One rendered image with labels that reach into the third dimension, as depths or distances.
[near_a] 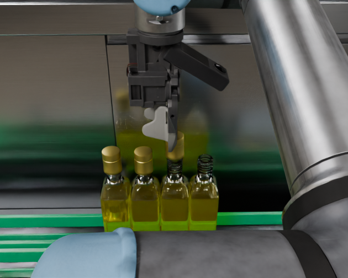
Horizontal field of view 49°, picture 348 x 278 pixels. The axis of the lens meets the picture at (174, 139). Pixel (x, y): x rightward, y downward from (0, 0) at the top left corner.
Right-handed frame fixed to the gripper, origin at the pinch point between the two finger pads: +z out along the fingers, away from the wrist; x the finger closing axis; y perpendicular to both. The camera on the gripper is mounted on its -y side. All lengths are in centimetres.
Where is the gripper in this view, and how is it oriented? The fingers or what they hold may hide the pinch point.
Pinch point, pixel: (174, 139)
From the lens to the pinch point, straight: 69.5
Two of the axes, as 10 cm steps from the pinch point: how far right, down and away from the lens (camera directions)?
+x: 0.1, 5.5, -8.4
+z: 0.0, 8.4, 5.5
